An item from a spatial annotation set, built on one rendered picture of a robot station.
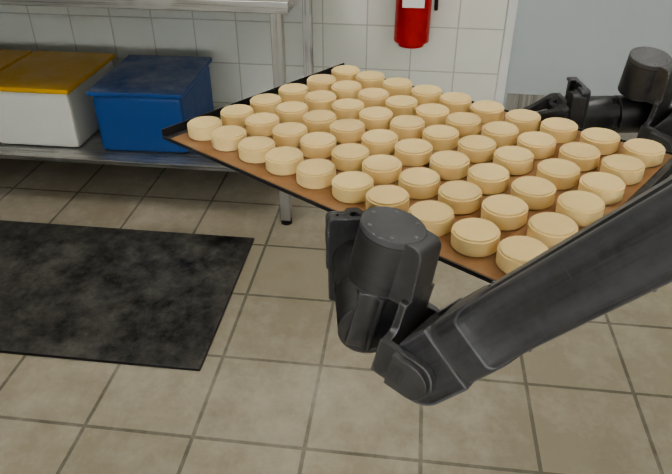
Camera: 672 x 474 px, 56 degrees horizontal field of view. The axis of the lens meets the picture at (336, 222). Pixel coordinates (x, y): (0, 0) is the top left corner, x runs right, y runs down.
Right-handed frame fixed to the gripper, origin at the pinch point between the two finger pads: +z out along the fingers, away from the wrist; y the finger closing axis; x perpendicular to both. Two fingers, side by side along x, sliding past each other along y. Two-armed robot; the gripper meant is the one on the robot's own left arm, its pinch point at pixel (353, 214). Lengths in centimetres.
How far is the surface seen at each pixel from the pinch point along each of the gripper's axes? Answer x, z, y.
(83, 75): -95, 196, 49
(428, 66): 52, 219, 56
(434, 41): 53, 219, 45
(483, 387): 44, 66, 100
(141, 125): -70, 176, 63
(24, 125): -119, 185, 66
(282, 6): -11, 151, 13
